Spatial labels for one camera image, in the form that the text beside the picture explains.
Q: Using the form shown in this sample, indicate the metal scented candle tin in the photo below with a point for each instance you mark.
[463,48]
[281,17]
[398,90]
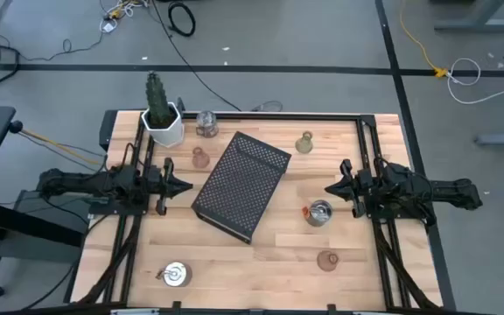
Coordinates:
[177,275]
[319,214]

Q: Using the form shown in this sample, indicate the white hexagonal plant pot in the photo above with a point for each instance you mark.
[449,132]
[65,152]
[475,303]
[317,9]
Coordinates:
[166,136]

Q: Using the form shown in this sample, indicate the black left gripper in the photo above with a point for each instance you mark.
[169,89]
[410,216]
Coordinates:
[164,186]

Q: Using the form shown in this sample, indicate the green cactus plant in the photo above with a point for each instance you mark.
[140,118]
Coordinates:
[158,100]

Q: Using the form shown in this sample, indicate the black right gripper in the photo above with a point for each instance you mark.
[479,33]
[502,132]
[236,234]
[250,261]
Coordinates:
[359,190]

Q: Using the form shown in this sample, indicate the pink ribbed glass candle holder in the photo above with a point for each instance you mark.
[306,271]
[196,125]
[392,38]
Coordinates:
[200,159]
[327,261]

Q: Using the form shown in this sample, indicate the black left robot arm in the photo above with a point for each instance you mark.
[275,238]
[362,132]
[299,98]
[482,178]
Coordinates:
[103,184]

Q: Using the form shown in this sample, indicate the clear glass vase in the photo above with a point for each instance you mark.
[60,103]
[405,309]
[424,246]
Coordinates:
[303,145]

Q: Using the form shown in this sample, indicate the grey equipment cart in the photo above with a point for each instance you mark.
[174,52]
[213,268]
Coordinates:
[51,219]

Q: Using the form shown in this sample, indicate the clear ribbed glass candle holder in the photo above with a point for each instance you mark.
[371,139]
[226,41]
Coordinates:
[207,127]

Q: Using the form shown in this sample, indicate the black floor tape strip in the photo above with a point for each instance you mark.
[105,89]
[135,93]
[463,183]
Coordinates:
[389,44]

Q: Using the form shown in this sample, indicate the black perforated metal shelf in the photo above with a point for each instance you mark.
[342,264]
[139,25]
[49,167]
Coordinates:
[243,184]

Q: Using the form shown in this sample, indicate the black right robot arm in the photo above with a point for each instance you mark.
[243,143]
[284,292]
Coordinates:
[449,192]

